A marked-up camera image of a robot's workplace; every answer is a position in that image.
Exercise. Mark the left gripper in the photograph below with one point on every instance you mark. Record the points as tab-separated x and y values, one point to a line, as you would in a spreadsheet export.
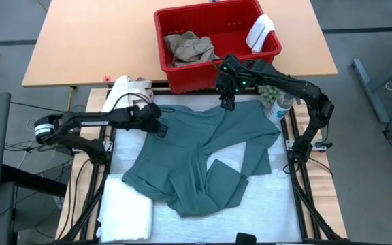
148	117

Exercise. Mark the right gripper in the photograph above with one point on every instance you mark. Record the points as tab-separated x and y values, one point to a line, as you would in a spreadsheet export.
231	76

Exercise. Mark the teal grey garment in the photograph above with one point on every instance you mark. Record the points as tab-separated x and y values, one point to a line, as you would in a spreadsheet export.
182	153

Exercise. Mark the white lace top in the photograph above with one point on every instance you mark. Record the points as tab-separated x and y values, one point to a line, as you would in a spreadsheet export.
124	207

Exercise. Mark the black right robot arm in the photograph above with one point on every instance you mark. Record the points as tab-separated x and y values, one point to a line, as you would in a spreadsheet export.
294	85

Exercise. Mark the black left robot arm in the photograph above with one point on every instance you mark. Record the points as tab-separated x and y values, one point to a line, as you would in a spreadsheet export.
94	122

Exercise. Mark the red plastic laundry bin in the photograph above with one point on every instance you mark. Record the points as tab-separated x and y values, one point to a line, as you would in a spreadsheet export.
223	20

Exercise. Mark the green potted plant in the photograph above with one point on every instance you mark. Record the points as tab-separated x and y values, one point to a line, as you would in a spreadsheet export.
271	95

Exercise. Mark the clear spray bottle black trigger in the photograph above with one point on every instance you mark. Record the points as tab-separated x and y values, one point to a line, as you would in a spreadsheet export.
277	110

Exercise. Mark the beige folded cloth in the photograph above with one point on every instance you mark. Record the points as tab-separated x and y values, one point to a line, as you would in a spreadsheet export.
124	90

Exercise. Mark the khaki crumpled garment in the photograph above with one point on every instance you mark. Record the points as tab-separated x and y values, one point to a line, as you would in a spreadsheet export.
189	49

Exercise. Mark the small white cloth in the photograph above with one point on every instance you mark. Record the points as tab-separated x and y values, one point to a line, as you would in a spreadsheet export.
260	32

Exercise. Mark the tan wooden desk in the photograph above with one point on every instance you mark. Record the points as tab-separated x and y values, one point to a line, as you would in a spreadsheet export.
90	41

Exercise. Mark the black side desk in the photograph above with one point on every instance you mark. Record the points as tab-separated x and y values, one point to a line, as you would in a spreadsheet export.
32	180

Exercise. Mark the grey metal table leg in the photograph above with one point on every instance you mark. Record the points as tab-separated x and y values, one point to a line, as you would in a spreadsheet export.
369	89

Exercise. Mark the black aluminium frame rail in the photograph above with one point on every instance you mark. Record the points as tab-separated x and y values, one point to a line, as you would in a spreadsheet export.
298	190
162	91
93	180

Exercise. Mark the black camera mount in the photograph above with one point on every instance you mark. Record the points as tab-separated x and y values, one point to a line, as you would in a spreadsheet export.
246	239

